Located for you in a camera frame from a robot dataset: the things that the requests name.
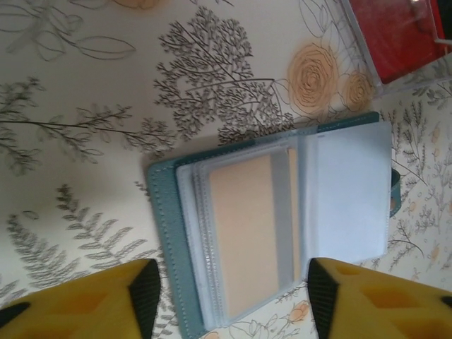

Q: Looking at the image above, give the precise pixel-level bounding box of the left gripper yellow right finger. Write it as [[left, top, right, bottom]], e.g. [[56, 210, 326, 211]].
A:
[[308, 256, 452, 339]]

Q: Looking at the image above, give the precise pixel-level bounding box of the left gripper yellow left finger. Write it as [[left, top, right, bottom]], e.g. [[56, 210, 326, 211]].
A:
[[0, 258, 162, 339]]

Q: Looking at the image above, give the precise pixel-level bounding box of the teal card holder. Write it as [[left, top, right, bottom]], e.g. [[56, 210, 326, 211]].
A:
[[146, 111, 403, 339]]

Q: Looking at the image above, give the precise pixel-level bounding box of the clear acrylic card box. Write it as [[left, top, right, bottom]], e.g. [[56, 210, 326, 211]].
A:
[[337, 0, 452, 99]]

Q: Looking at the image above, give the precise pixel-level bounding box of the red card with white logo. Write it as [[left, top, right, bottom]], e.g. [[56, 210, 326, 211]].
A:
[[347, 0, 448, 85]]

